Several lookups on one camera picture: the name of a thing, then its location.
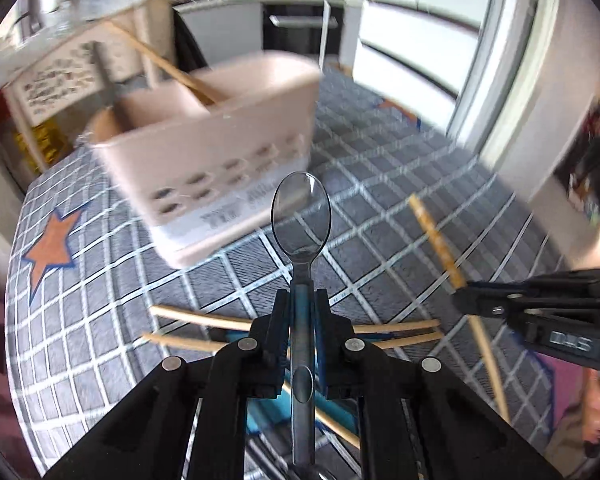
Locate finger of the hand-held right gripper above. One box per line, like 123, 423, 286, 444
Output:
510, 304, 600, 374
452, 269, 600, 318

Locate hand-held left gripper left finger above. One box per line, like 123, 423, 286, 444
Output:
45, 289, 292, 480

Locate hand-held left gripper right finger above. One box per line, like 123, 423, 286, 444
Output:
315, 290, 563, 480

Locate wooden chopstick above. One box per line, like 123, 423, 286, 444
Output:
280, 382, 362, 450
141, 331, 443, 353
150, 305, 441, 335
105, 21, 223, 107
408, 195, 511, 423

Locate clear plastic spoon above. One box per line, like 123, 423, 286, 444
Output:
271, 171, 332, 467

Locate pink plastic utensil holder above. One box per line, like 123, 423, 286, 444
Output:
86, 52, 325, 270

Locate grey checked tablecloth with stars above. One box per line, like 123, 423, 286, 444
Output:
7, 67, 581, 480

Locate white refrigerator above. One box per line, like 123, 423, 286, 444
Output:
352, 0, 513, 108

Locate black oven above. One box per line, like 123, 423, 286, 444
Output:
261, 1, 346, 57

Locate yellow packets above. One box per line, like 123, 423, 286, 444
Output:
12, 124, 76, 167

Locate white shelf rack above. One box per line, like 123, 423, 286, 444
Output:
0, 0, 177, 173

